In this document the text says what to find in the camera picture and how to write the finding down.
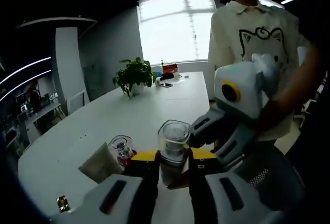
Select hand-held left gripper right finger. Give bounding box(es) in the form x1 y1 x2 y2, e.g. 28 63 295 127
187 148 284 224

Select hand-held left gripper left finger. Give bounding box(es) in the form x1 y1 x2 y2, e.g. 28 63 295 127
50 149 159 224

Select small white skincare bottle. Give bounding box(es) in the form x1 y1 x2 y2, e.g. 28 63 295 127
157 120 191 186

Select large white skincare bottle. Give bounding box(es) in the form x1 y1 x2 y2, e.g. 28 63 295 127
107 134 139 169

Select white skincare tube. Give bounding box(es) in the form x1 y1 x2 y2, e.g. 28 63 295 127
78 142 124 185

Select brown gold skincare sachet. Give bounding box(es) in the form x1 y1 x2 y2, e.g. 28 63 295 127
56 195 72 213

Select red box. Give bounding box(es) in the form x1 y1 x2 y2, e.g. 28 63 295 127
162 63 180 74

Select green potted plant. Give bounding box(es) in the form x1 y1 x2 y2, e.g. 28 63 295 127
112 57 155 98

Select white framed office chair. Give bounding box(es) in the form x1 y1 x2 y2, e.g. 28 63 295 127
66 89 90 116

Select white office desks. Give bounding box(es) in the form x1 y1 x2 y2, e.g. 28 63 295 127
18 102 67 142

